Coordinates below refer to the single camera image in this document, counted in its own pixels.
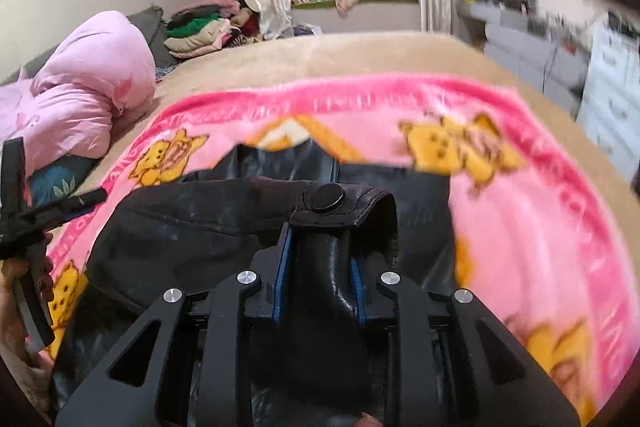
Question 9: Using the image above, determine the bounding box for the pink quilt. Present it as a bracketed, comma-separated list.
[1, 11, 156, 176]

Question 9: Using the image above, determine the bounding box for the right hand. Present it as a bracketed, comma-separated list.
[352, 412, 383, 427]

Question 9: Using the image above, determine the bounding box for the black leather jacket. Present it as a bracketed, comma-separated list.
[48, 140, 456, 416]

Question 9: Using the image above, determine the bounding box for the white desk with clutter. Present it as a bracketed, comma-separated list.
[457, 0, 589, 118]

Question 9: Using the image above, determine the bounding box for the blue floral pillow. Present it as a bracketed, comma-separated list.
[28, 155, 99, 207]

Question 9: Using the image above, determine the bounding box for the beige bed sheet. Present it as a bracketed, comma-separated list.
[81, 31, 639, 245]

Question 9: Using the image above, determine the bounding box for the left hand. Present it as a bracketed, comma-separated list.
[1, 258, 50, 416]

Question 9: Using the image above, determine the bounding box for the pile of folded clothes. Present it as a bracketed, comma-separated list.
[164, 0, 264, 61]

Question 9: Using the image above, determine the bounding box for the pink cartoon blanket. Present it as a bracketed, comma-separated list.
[50, 74, 639, 421]

